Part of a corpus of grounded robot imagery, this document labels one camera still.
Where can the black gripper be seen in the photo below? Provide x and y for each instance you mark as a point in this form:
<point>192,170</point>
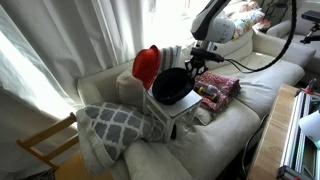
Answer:
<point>207,56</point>

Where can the black hat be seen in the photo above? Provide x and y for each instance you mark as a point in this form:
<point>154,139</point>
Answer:
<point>172,85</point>

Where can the red sequin hat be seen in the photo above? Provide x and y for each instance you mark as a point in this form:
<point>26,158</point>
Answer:
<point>146,65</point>

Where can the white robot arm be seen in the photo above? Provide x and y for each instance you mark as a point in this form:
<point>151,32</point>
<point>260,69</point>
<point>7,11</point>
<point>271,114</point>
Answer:
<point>209,28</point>

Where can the small white wooden chair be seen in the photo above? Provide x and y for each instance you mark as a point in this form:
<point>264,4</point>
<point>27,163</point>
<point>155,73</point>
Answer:
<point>167,115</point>

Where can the cream cushion behind chair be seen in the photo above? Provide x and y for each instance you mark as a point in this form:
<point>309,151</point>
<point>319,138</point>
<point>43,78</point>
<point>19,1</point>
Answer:
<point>129,89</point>

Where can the yellow black bottle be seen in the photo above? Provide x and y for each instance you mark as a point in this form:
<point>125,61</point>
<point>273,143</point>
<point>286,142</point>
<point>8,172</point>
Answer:
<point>208,91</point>

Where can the cream sofa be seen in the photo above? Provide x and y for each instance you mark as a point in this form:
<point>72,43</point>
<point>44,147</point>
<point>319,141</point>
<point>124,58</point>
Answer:
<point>204,149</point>

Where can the red patterned folded cloth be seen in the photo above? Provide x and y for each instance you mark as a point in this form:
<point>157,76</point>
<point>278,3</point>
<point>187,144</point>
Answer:
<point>228,88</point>

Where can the floral yellow folded blanket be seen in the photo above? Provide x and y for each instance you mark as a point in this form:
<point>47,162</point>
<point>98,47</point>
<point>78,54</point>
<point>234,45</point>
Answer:
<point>248,15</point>

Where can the grey armchair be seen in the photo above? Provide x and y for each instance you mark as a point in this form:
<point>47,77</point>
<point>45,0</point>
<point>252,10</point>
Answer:
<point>303,26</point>

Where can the grey white patterned pillow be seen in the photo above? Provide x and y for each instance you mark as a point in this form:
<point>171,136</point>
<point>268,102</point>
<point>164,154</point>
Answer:
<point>106,129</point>

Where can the wooden side table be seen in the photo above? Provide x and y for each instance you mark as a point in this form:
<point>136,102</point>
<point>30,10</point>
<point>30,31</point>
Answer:
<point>269,152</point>

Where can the white lamp shade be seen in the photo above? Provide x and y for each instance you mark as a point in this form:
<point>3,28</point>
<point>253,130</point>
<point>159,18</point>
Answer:
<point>310,126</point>

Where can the white curtain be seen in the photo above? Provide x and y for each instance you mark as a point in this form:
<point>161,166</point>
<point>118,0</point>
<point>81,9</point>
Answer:
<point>46,46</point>

